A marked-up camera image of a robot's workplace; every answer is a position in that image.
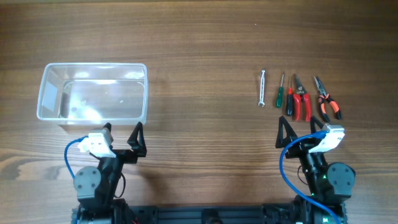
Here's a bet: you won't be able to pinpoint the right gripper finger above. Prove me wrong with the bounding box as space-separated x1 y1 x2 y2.
275 116 298 149
310 116 324 134

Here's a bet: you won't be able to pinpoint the orange black needle-nose pliers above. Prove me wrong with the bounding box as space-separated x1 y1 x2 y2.
314 76 342 123

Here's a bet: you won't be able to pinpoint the red handled cutting pliers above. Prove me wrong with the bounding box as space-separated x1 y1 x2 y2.
293 74 312 122

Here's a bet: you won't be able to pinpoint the clear plastic container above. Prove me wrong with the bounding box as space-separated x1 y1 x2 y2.
37 63 149 126

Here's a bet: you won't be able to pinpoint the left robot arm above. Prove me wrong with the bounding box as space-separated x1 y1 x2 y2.
71 122 147 223

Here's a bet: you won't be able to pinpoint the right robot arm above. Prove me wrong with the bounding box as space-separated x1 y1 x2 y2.
275 116 356 223

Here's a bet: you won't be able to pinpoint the red and black screwdriver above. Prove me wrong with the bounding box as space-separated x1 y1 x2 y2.
285 77 293 116

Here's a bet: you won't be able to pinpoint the small silver wrench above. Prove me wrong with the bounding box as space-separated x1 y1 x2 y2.
258 70 266 107

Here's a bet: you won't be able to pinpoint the right blue cable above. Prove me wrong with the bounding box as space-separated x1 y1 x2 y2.
279 130 341 224

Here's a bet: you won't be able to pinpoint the blue cable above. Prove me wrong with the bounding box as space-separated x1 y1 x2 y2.
279 130 341 224
63 136 90 224

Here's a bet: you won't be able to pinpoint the left blue cable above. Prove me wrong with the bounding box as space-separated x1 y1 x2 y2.
63 136 90 224

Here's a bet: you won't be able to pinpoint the green handled screwdriver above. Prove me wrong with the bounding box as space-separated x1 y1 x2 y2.
275 72 285 108

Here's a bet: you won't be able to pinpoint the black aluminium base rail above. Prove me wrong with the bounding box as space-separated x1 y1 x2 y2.
71 203 348 224

